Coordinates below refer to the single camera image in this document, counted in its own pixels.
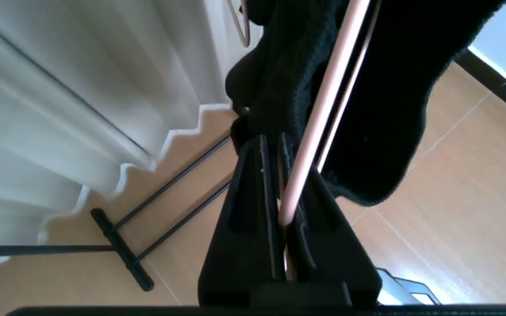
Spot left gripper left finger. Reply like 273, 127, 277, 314
197, 133, 287, 307

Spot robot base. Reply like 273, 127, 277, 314
374, 267, 443, 307

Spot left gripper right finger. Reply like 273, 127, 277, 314
278, 133, 384, 307

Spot black shorts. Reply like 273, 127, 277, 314
224, 0, 506, 208

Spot black clothes rack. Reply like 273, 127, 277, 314
0, 103, 250, 292

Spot beige curtain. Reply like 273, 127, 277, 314
0, 0, 264, 269

